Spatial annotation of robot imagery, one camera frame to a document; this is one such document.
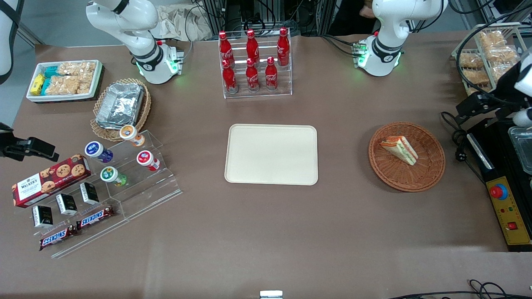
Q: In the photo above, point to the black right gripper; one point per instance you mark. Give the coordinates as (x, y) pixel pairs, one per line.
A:
(9, 146)

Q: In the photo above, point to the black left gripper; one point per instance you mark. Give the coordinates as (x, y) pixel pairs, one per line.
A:
(501, 90)

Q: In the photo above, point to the triangular sandwich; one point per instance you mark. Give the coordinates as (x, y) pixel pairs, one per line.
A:
(401, 150)

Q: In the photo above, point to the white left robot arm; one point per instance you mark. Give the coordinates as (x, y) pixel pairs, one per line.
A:
(384, 41)

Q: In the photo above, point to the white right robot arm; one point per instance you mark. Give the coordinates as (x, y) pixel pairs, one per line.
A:
(143, 50)

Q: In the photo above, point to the brown wicker basket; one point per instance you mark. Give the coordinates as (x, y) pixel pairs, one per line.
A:
(424, 174)

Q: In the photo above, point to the white rectangular snack tray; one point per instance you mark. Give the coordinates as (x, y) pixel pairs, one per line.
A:
(98, 79)

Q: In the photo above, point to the light wicker basket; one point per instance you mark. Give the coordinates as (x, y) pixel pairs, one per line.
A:
(145, 108)

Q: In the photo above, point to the cream plastic tray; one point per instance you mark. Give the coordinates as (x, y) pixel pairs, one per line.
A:
(271, 154)

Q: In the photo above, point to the bagged fried snack packet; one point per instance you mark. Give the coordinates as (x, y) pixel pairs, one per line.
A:
(474, 89)
(491, 39)
(501, 71)
(477, 77)
(502, 54)
(471, 60)

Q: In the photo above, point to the red Walkers cookie box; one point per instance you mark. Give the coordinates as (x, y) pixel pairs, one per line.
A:
(50, 180)

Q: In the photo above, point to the blue lid yogurt cup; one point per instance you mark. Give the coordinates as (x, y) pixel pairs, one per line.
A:
(95, 150)

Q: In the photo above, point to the black machine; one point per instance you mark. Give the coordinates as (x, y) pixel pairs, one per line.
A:
(498, 162)

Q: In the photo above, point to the teal snack packet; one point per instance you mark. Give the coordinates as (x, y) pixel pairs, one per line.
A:
(45, 86)
(51, 72)

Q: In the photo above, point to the yellow snack packet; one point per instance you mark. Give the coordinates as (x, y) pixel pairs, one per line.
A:
(37, 84)

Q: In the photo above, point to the clear plastic container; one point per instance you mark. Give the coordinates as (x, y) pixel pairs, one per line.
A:
(523, 149)

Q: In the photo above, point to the small black box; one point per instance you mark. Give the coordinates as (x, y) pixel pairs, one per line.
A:
(66, 204)
(89, 193)
(43, 216)

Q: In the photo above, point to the clear rice cracker packet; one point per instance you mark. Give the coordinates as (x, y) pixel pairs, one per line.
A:
(85, 85)
(62, 85)
(77, 68)

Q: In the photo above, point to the green lid yogurt cup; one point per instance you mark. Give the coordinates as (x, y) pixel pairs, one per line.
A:
(110, 175)

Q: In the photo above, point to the red emergency stop button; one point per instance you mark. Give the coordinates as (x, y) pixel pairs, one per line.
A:
(498, 191)

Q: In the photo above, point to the Snickers chocolate bar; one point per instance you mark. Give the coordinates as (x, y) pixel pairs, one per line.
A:
(94, 217)
(58, 237)

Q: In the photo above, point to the stack of foil containers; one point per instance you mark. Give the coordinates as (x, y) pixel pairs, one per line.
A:
(119, 104)

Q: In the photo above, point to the orange lid yogurt cup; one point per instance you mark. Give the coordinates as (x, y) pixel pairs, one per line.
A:
(129, 133)

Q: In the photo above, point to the clear acrylic stepped stand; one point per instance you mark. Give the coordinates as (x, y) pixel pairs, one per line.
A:
(95, 234)
(153, 191)

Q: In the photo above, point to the red lid yogurt cup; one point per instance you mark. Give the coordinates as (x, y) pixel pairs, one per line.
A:
(145, 158)

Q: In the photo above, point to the yellow control panel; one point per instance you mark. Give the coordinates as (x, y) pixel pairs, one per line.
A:
(511, 214)

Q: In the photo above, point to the beige paper bag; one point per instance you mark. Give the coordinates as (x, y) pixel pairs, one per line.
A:
(178, 23)

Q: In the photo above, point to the red cola bottle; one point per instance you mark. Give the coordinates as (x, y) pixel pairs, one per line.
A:
(252, 46)
(271, 75)
(283, 47)
(229, 79)
(225, 50)
(252, 77)

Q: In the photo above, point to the clear acrylic bottle stand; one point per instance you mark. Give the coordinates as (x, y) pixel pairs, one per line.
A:
(259, 93)

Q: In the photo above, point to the aluminium frame rack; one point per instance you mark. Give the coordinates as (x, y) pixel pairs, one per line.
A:
(266, 14)

